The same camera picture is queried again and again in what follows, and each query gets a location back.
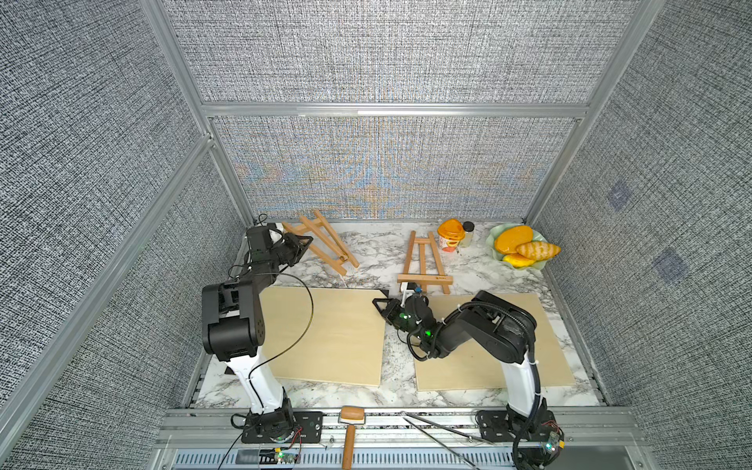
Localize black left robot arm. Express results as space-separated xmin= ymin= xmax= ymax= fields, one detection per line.
xmin=202 ymin=224 xmax=313 ymax=433

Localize orange mango toy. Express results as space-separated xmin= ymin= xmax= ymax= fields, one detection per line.
xmin=493 ymin=225 xmax=535 ymax=255

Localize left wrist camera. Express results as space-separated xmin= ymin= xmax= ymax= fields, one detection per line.
xmin=266 ymin=225 xmax=284 ymax=245

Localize wooden handled brush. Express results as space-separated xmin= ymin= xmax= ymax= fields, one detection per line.
xmin=339 ymin=405 xmax=366 ymax=470

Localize small black-capped bottle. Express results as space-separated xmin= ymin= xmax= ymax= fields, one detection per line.
xmin=459 ymin=221 xmax=475 ymax=248

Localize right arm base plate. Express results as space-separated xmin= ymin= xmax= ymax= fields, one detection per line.
xmin=475 ymin=403 xmax=565 ymax=443

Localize yellow fruit toy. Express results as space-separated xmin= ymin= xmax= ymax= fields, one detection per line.
xmin=503 ymin=254 xmax=537 ymax=268

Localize metal tongs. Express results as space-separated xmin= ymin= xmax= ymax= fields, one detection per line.
xmin=400 ymin=410 xmax=501 ymax=470

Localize green plate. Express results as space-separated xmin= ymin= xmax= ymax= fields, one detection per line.
xmin=486 ymin=222 xmax=561 ymax=269

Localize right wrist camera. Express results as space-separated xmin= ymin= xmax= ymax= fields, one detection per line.
xmin=399 ymin=282 xmax=423 ymax=297

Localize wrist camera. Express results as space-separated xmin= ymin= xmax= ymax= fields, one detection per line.
xmin=266 ymin=225 xmax=284 ymax=245
xmin=399 ymin=282 xmax=423 ymax=297

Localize wooden canvas board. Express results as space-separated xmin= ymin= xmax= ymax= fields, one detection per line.
xmin=412 ymin=292 xmax=577 ymax=393
xmin=260 ymin=286 xmax=386 ymax=387

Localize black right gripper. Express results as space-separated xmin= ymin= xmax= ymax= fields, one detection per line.
xmin=371 ymin=298 xmax=424 ymax=345

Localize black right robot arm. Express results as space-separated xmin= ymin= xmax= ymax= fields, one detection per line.
xmin=372 ymin=290 xmax=553 ymax=441

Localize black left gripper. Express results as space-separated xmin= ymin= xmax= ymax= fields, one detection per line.
xmin=268 ymin=233 xmax=311 ymax=268

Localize striped bread toy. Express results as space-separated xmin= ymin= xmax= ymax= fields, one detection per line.
xmin=516 ymin=241 xmax=561 ymax=262

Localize wooden easel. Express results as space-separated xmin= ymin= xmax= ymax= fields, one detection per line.
xmin=397 ymin=231 xmax=454 ymax=295
xmin=282 ymin=210 xmax=360 ymax=276

